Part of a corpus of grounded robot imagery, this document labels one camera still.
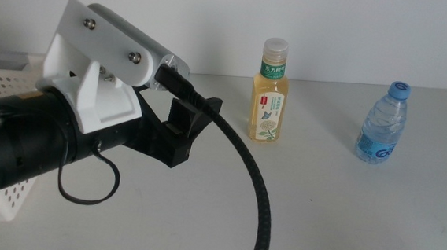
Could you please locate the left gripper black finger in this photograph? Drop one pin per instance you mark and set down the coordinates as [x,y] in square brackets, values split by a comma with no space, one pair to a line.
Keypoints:
[200,113]

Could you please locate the yellow tea bottle green label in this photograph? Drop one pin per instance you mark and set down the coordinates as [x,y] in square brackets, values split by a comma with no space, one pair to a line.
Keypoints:
[268,104]

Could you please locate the clear water bottle blue cap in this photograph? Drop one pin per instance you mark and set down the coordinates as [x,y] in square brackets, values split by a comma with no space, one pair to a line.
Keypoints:
[381,128]

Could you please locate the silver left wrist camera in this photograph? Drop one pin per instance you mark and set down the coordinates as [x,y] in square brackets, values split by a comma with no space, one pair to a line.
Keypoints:
[174,62]

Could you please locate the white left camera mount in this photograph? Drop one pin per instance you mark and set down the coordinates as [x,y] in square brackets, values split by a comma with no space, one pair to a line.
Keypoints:
[102,104]

